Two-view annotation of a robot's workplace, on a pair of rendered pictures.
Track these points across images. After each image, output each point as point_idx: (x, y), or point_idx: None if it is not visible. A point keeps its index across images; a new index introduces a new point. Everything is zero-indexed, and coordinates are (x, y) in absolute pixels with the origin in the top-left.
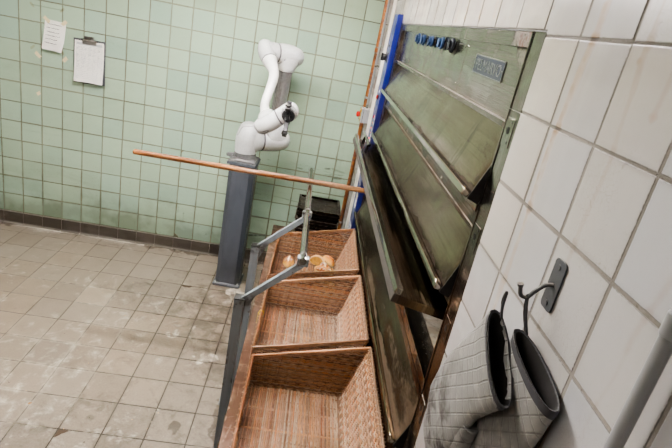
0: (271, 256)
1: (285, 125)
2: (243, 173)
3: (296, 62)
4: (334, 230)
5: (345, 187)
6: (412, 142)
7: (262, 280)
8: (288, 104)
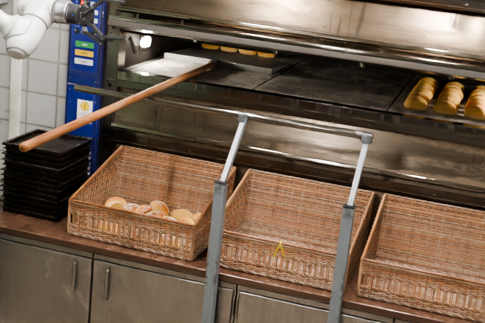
0: (73, 238)
1: (95, 28)
2: None
3: None
4: (110, 158)
5: (171, 83)
6: None
7: (143, 254)
8: None
